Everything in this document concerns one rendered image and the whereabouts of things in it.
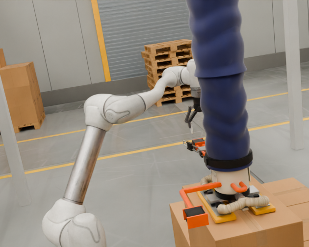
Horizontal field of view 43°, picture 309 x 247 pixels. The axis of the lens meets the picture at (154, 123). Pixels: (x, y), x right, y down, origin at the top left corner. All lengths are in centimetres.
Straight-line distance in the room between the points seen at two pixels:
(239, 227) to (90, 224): 65
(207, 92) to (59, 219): 89
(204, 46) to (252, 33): 1025
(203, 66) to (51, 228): 101
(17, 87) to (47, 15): 312
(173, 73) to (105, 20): 869
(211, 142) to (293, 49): 334
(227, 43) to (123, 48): 928
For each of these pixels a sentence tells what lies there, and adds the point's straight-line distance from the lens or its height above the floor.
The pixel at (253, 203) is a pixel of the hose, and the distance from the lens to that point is 182.
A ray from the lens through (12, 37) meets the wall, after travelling 1115.
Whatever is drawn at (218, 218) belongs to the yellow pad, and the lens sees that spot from 183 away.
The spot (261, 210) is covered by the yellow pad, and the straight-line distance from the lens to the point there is 189.
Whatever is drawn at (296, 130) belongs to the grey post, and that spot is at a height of 27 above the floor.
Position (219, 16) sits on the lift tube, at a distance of 168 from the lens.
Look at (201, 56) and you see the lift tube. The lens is 171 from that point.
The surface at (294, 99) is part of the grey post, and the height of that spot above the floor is 68.
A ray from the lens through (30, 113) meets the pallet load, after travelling 854.
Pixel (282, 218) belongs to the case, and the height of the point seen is 94.
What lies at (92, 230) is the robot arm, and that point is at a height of 105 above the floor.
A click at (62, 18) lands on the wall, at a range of 1099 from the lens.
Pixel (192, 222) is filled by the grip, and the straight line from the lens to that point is 160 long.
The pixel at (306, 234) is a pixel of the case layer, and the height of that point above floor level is 54.
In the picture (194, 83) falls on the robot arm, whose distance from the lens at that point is 218.
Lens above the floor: 188
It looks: 15 degrees down
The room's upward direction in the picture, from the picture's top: 9 degrees counter-clockwise
